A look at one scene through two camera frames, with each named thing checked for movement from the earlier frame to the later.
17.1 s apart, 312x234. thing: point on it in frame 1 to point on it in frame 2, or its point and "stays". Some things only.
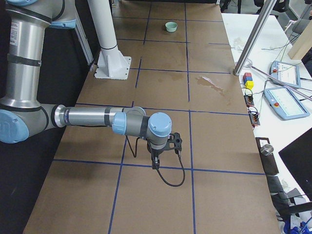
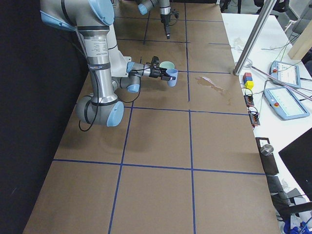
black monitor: x=298 y=157 stays
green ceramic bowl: x=171 y=26 to x=167 y=64
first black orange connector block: x=248 y=99 stays
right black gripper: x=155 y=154 to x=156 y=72
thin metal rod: x=280 y=81 stays
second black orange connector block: x=254 y=116 stays
